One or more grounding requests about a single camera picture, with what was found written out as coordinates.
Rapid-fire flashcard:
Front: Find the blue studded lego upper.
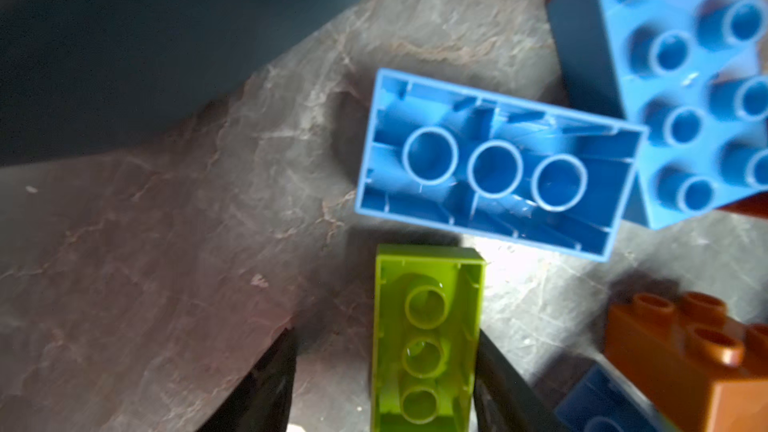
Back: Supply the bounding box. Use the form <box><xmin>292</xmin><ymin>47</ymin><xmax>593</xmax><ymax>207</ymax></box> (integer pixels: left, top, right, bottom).
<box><xmin>547</xmin><ymin>0</ymin><xmax>767</xmax><ymax>230</ymax></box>

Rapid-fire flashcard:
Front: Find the orange lego right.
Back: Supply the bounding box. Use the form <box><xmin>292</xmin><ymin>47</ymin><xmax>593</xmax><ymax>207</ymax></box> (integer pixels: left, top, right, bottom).
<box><xmin>720</xmin><ymin>192</ymin><xmax>768</xmax><ymax>219</ymax></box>

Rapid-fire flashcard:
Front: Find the orange lego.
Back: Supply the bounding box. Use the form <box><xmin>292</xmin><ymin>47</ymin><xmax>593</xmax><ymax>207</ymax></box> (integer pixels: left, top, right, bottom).
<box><xmin>720</xmin><ymin>192</ymin><xmax>768</xmax><ymax>219</ymax></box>
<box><xmin>604</xmin><ymin>292</ymin><xmax>767</xmax><ymax>431</ymax></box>

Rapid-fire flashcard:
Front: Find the middle teal container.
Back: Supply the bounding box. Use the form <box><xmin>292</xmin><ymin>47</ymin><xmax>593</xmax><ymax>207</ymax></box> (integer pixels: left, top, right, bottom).
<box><xmin>1</xmin><ymin>0</ymin><xmax>360</xmax><ymax>166</ymax></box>

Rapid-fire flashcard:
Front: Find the green lego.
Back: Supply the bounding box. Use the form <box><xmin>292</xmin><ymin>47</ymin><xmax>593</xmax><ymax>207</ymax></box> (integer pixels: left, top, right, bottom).
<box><xmin>370</xmin><ymin>244</ymin><xmax>486</xmax><ymax>431</ymax></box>

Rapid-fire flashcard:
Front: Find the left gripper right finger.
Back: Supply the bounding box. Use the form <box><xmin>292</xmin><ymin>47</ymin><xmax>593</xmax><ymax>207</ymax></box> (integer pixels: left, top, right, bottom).
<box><xmin>473</xmin><ymin>331</ymin><xmax>568</xmax><ymax>432</ymax></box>

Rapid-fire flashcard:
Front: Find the orange lego centre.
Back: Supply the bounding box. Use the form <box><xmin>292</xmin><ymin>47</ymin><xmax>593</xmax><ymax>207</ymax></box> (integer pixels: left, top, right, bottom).
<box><xmin>604</xmin><ymin>292</ymin><xmax>767</xmax><ymax>431</ymax></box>

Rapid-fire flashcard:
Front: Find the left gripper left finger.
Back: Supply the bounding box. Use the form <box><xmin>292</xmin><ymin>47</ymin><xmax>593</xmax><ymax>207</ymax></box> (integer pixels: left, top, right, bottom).
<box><xmin>198</xmin><ymin>328</ymin><xmax>297</xmax><ymax>432</ymax></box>

